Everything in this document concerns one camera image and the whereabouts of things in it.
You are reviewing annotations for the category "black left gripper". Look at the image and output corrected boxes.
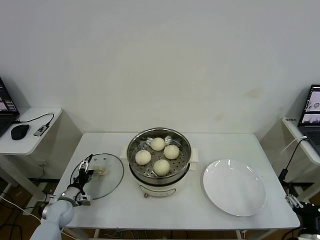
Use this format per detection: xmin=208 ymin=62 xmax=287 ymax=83
xmin=71 ymin=154 xmax=99 ymax=193

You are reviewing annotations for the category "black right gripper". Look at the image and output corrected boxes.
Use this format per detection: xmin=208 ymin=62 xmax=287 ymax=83
xmin=284 ymin=193 xmax=320 ymax=235

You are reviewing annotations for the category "round glass pot lid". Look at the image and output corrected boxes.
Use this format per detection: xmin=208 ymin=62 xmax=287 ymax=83
xmin=69 ymin=152 xmax=125 ymax=200

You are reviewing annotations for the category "white steamed baozi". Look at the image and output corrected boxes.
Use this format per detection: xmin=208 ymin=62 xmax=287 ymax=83
xmin=135 ymin=149 xmax=152 ymax=166
xmin=150 ymin=136 xmax=166 ymax=152
xmin=153 ymin=158 xmax=171 ymax=177
xmin=163 ymin=144 xmax=180 ymax=160

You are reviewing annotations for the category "perforated steel steamer basket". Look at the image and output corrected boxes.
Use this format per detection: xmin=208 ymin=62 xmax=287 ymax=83
xmin=126 ymin=127 xmax=193 ymax=181

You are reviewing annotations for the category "white side table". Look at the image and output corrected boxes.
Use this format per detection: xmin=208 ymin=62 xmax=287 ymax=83
xmin=0 ymin=107 xmax=63 ymax=208
xmin=282 ymin=116 xmax=320 ymax=221

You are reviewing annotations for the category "grey usb hub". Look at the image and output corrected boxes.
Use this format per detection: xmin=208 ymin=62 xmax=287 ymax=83
xmin=33 ymin=123 xmax=50 ymax=137

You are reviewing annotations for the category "round white plate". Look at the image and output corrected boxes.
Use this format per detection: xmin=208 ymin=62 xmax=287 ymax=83
xmin=202 ymin=158 xmax=267 ymax=217

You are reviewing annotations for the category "black computer mouse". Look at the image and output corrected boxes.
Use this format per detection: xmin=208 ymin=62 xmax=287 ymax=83
xmin=11 ymin=124 xmax=31 ymax=141

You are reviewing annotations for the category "grey open laptop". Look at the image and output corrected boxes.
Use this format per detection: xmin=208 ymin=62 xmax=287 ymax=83
xmin=297 ymin=84 xmax=320 ymax=153

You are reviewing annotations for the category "black open laptop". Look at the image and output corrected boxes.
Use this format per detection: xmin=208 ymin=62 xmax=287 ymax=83
xmin=0 ymin=74 xmax=21 ymax=138

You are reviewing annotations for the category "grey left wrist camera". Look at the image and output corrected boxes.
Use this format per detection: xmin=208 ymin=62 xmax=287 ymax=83
xmin=76 ymin=192 xmax=92 ymax=207

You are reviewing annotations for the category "black usb hub cable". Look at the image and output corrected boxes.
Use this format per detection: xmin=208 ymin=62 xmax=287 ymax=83
xmin=14 ymin=112 xmax=55 ymax=126

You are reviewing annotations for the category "white floor cable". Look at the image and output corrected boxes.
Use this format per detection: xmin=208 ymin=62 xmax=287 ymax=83
xmin=0 ymin=193 xmax=42 ymax=221

